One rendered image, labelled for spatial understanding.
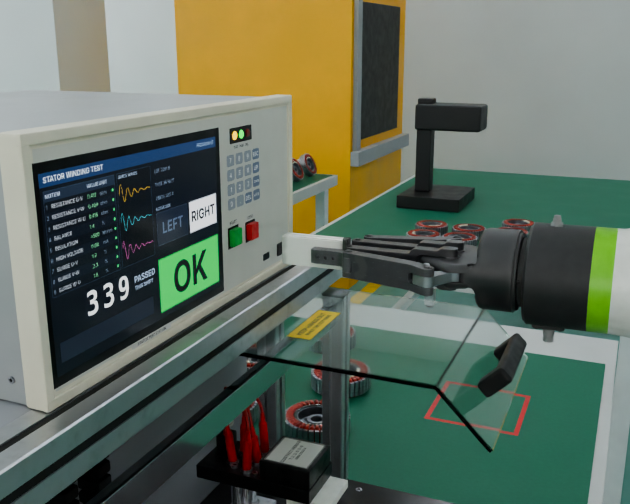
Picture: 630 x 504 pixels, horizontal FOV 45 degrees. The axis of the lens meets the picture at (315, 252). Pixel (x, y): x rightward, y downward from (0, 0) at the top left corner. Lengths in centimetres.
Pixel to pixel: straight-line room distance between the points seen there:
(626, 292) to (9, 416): 49
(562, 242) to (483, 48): 525
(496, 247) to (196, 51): 402
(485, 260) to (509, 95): 521
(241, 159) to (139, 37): 632
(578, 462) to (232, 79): 357
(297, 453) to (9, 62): 409
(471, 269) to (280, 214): 30
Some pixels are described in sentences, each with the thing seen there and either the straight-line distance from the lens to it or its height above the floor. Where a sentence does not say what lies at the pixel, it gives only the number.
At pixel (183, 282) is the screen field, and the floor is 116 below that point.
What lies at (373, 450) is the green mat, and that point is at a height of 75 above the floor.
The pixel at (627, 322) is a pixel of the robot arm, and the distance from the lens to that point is 68.
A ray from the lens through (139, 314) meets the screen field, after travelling 67.
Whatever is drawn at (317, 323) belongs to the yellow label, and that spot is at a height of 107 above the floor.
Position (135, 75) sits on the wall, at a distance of 715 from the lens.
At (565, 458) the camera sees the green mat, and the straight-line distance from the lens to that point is 130.
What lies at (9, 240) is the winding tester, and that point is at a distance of 57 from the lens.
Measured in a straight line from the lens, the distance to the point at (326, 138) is 429.
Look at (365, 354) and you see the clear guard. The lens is 80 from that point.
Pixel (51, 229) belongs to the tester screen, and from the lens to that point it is 58.
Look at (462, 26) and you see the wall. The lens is 593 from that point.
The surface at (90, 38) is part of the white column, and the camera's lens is 479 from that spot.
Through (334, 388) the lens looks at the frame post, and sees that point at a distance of 107.
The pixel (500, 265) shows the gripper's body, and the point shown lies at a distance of 68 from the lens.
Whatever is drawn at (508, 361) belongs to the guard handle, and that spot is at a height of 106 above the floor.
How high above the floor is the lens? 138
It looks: 15 degrees down
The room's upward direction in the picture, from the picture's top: straight up
